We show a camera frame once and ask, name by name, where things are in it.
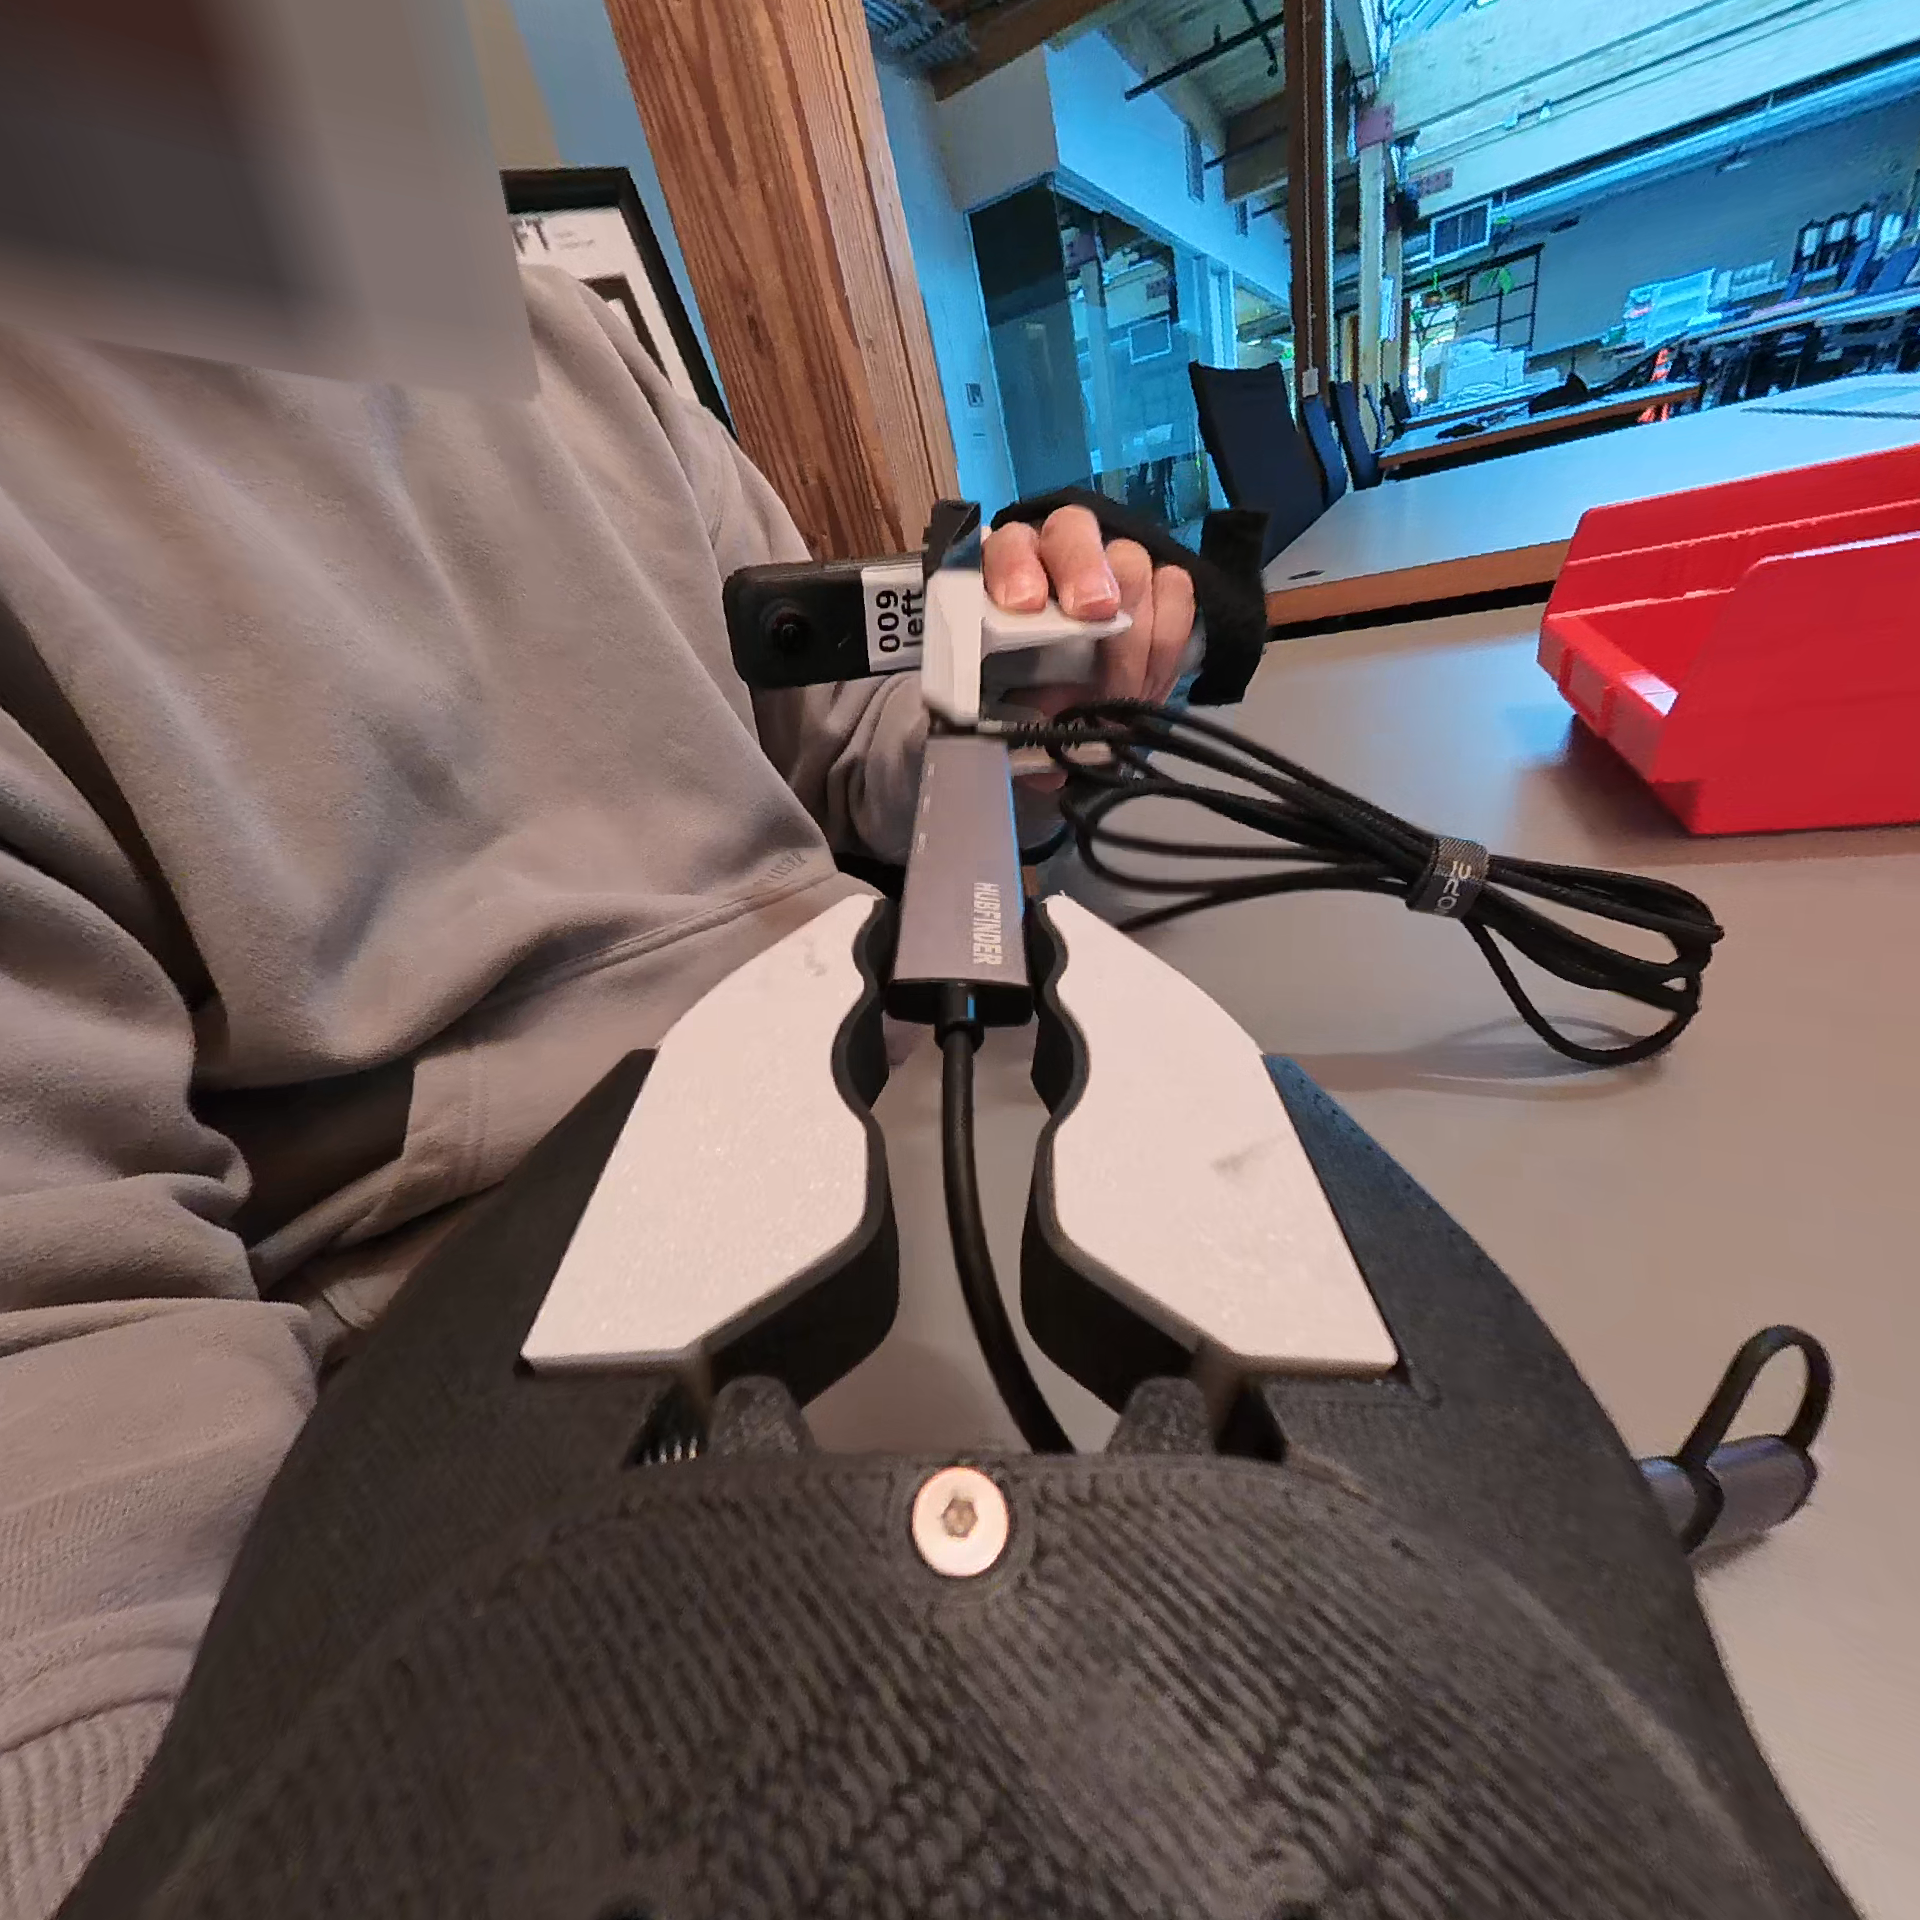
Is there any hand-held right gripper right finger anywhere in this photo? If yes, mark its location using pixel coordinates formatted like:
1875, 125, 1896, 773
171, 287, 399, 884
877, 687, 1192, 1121
1024, 893, 1405, 1407

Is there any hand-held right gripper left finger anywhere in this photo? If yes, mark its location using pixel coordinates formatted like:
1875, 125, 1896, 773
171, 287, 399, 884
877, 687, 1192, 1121
521, 893, 900, 1407

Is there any black hub cable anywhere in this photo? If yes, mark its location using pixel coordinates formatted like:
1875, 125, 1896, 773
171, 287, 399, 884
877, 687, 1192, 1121
934, 1021, 1079, 1455

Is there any grey usb hub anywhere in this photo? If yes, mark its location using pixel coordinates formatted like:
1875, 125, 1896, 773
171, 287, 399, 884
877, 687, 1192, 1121
879, 731, 1037, 1032

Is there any black braided cable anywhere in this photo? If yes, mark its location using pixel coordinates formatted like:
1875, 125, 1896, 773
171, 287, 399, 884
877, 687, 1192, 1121
958, 697, 1724, 1071

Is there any person's left forearm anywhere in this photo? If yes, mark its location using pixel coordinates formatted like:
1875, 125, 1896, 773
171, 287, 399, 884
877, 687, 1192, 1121
769, 674, 938, 891

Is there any grey desk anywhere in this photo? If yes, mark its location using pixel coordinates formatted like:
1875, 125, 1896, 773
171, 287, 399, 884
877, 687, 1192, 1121
811, 600, 1920, 1920

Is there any person's left hand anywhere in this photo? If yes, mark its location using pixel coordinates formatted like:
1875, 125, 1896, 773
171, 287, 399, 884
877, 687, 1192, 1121
980, 506, 1204, 710

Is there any wooden pillar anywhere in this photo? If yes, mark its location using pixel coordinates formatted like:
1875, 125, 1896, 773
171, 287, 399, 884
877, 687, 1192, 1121
606, 0, 962, 561

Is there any glass office partition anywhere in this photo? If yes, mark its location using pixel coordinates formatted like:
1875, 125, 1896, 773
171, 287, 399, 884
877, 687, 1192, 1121
966, 171, 1202, 528

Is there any black framed poster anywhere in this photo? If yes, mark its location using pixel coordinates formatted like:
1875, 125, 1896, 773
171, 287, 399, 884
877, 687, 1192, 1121
498, 166, 737, 440

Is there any person's grey hoodie torso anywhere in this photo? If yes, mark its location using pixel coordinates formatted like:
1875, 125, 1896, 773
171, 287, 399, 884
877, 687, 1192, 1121
0, 267, 934, 1920

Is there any black office chair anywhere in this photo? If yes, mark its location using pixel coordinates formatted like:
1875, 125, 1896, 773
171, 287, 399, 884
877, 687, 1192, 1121
1189, 362, 1326, 566

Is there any grey usb plug with loop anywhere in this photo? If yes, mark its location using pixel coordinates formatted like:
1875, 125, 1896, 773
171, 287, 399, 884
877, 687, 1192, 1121
1639, 1325, 1836, 1558

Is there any long white table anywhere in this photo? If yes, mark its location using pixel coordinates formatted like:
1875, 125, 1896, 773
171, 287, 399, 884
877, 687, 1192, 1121
1257, 373, 1920, 630

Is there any long wooden table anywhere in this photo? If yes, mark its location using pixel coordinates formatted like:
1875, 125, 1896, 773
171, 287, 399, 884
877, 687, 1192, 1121
1377, 380, 1704, 479

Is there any red plastic bin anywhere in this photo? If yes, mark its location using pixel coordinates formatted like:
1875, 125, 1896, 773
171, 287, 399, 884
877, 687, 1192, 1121
1532, 442, 1920, 838

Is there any thin wooden post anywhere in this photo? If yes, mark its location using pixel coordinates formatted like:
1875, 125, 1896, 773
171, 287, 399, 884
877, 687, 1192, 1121
1285, 0, 1334, 398

